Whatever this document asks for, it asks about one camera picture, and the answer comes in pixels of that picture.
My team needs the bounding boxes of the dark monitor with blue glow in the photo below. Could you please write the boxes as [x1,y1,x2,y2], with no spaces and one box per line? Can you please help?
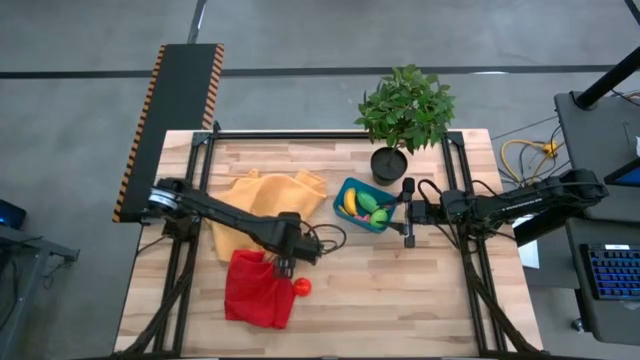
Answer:
[0,198,28,231]

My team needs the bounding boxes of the green toy cucumber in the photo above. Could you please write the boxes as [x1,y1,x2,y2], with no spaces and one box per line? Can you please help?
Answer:
[356,190,381,214]
[369,208,390,230]

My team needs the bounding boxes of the right gripper's black cable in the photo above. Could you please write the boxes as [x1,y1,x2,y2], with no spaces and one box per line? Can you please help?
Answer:
[416,177,452,207]

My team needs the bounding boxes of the black aluminium table frame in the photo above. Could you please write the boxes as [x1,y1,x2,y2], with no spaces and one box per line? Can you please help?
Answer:
[112,122,544,359]

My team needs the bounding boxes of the black backlit keyboard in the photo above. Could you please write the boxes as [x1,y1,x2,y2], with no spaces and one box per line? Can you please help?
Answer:
[579,243,640,302]

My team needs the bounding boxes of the orange cloth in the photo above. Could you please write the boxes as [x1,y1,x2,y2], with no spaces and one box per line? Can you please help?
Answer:
[210,168,329,263]

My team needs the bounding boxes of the yellow toy banana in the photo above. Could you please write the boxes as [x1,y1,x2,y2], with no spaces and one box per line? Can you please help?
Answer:
[342,187,359,217]

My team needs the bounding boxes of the yellow extension cable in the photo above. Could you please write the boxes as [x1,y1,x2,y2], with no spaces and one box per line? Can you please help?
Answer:
[500,139,560,182]

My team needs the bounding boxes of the blue plastic tupperware tub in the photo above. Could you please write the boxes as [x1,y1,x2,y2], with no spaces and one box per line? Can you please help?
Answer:
[333,176,401,234]

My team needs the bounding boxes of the grey desk with pole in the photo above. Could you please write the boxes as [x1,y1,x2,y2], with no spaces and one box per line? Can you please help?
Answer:
[553,91,640,223]

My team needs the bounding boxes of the red cloth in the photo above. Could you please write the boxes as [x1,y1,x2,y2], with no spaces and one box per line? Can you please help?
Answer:
[224,248,297,330]

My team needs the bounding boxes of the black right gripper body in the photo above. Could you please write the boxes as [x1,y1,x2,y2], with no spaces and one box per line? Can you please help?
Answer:
[405,197,444,228]

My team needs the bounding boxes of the grey desk with keyboard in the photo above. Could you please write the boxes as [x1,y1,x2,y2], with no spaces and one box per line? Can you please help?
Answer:
[564,217,640,347]

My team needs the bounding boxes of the gripper's black cable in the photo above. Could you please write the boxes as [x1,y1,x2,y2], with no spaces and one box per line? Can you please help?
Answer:
[416,177,452,207]
[298,222,348,255]

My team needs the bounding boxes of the dark tablet screen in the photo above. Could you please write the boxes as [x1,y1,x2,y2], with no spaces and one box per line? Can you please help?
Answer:
[603,158,640,188]

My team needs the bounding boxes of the dark metal stand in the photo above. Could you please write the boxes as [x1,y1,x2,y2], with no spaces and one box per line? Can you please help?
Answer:
[0,223,81,346]

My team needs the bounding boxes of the black ramp with hazard stripes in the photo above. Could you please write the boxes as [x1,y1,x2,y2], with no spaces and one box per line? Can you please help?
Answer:
[112,43,226,225]

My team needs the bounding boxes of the left gripper's black cable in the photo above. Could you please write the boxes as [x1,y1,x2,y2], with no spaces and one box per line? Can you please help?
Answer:
[298,222,348,255]

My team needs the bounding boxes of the black slanted pole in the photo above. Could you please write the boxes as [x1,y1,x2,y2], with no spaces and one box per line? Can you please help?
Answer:
[573,46,640,110]

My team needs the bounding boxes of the white paper sheet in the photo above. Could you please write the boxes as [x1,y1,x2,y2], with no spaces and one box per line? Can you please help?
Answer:
[517,214,542,270]

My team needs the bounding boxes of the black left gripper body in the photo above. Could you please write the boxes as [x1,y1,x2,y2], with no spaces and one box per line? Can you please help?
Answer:
[272,233,323,267]

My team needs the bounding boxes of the potted green plant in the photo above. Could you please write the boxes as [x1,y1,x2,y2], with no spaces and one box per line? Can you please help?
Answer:
[353,63,457,187]

